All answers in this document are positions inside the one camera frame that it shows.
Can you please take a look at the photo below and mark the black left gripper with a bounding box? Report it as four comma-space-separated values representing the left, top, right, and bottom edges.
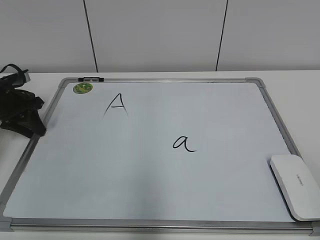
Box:
0, 86, 47, 138

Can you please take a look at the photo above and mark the white whiteboard eraser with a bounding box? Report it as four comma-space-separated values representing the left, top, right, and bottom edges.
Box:
270, 154, 320, 222

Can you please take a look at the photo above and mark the green round magnet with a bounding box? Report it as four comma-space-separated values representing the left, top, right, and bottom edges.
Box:
72, 82, 93, 95

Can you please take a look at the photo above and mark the black whiteboard hanger clip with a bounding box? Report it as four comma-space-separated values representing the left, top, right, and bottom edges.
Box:
78, 77, 105, 82

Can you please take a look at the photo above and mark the white magnetic whiteboard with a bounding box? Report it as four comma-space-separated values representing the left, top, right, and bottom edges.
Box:
0, 77, 320, 236

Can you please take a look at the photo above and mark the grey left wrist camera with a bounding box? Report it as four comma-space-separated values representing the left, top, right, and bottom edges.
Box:
0, 69, 31, 88

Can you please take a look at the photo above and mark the black left camera cable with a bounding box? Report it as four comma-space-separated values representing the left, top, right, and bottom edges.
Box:
0, 63, 29, 76

